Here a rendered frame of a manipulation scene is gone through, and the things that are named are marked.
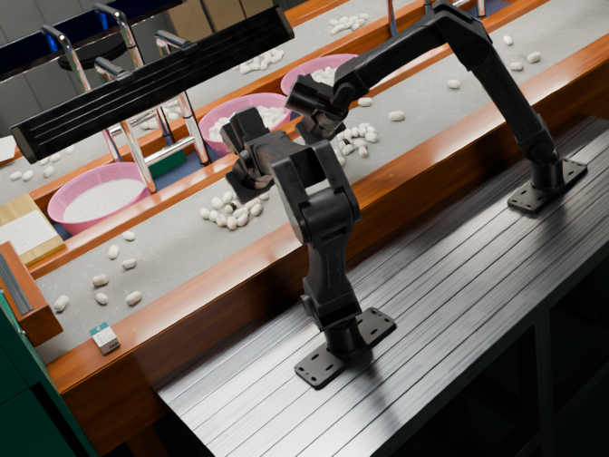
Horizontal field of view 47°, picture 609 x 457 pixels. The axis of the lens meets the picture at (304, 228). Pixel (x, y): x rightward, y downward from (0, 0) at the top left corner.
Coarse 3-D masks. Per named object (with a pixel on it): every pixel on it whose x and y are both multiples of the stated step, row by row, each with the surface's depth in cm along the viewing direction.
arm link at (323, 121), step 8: (320, 96) 144; (320, 104) 144; (328, 104) 144; (320, 112) 146; (328, 112) 144; (336, 112) 144; (344, 112) 145; (320, 120) 147; (328, 120) 144; (336, 120) 144; (328, 128) 148
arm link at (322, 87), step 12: (300, 84) 142; (312, 84) 143; (324, 84) 145; (348, 84) 138; (288, 96) 144; (300, 96) 143; (312, 96) 143; (324, 96) 142; (336, 96) 139; (348, 96) 139; (288, 108) 145; (300, 108) 144; (312, 108) 143
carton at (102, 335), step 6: (102, 324) 132; (90, 330) 131; (96, 330) 131; (102, 330) 130; (108, 330) 130; (96, 336) 129; (102, 336) 129; (108, 336) 128; (114, 336) 128; (96, 342) 128; (102, 342) 127; (108, 342) 127; (114, 342) 128; (102, 348) 127; (108, 348) 128
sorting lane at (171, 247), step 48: (576, 0) 211; (528, 48) 193; (576, 48) 186; (384, 96) 189; (432, 96) 183; (480, 96) 177; (336, 144) 175; (384, 144) 169; (144, 240) 160; (192, 240) 155; (240, 240) 151; (48, 288) 153; (96, 288) 149; (144, 288) 145
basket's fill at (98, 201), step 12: (120, 180) 187; (132, 180) 186; (84, 192) 187; (96, 192) 185; (108, 192) 182; (120, 192) 182; (132, 192) 180; (72, 204) 183; (84, 204) 182; (96, 204) 180; (108, 204) 178; (120, 204) 177; (72, 216) 179; (84, 216) 177; (96, 216) 175
